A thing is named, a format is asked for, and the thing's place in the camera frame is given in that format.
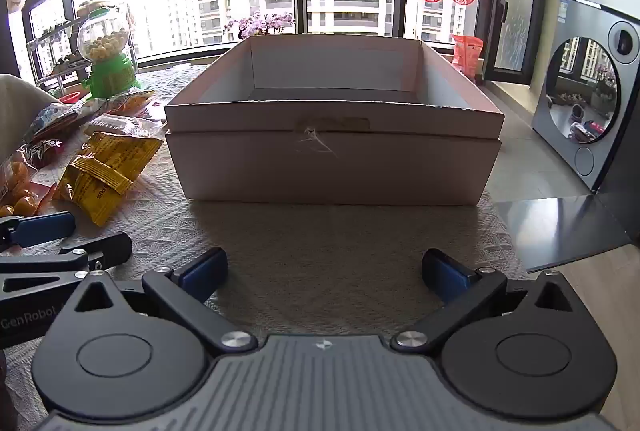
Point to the yellow snack packet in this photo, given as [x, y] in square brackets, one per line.
[92, 192]
[125, 156]

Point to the orange snack packet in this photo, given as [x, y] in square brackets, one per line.
[132, 101]

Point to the white cardboard box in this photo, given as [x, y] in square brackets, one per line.
[325, 166]

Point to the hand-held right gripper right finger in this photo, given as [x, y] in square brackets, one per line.
[446, 273]

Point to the black framed window sash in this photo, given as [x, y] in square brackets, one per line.
[520, 6]

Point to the dark grey panel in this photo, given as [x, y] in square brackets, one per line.
[560, 231]

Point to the white armrest cloth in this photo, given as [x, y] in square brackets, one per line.
[20, 111]

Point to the blue white rice cracker packet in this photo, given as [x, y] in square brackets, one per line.
[55, 117]

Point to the pink orchid flower pot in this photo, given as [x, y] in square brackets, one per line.
[260, 23]

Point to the grey washing machine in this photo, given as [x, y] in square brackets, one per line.
[585, 86]

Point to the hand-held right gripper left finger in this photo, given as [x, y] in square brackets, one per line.
[204, 272]

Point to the bag of orange candies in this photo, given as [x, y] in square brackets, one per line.
[17, 191]

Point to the long white pastry packet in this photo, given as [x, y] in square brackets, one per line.
[120, 124]

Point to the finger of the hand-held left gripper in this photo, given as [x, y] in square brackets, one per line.
[45, 227]
[107, 247]

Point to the orange red bag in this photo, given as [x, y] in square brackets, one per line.
[467, 56]

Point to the green gumball machine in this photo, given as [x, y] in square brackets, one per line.
[112, 76]

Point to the metal plant rack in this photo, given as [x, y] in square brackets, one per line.
[50, 56]

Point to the dark red snack packet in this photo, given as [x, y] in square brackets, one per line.
[42, 150]

